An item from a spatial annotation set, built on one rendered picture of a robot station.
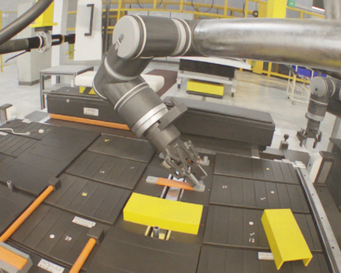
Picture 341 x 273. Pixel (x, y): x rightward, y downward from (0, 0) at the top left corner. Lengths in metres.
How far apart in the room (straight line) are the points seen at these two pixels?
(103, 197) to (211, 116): 0.48
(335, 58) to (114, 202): 0.56
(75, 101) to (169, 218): 0.68
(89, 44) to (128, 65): 2.73
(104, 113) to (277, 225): 0.75
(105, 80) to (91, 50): 2.67
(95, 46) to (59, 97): 2.25
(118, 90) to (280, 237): 0.50
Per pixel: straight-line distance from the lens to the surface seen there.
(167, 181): 0.71
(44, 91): 3.94
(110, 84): 0.67
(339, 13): 1.50
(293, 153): 1.36
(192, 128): 0.95
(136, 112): 0.64
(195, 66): 5.27
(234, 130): 0.95
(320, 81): 1.33
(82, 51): 3.34
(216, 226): 0.58
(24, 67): 6.73
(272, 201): 0.70
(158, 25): 0.59
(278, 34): 0.52
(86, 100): 1.05
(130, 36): 0.57
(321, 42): 0.49
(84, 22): 3.33
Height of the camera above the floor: 1.39
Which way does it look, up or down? 24 degrees down
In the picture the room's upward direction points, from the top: 5 degrees clockwise
